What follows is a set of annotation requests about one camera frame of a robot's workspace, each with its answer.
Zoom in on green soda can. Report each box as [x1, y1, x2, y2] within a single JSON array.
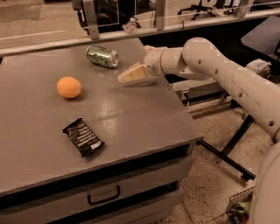
[[86, 45, 119, 68]]

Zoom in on grey drawer with black handle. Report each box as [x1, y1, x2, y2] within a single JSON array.
[[0, 157, 193, 224]]

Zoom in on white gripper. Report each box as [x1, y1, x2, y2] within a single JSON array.
[[117, 45, 166, 86]]

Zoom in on black metal floor stand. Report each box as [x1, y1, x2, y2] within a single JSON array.
[[197, 115, 256, 181]]

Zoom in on black wire basket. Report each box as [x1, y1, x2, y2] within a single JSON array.
[[226, 187, 255, 224]]

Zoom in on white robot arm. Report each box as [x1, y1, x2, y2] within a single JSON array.
[[118, 38, 280, 224]]

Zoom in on metal railing with posts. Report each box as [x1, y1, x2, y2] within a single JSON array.
[[0, 0, 280, 57]]

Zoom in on green snack bag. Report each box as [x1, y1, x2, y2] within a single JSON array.
[[235, 202, 251, 217]]

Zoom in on orange fruit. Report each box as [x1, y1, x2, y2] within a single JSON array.
[[57, 76, 81, 99]]

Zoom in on clear plastic bottle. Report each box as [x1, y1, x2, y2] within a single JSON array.
[[122, 17, 137, 33]]

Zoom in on black rxbar chocolate wrapper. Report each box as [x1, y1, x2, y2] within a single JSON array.
[[63, 118, 105, 158]]

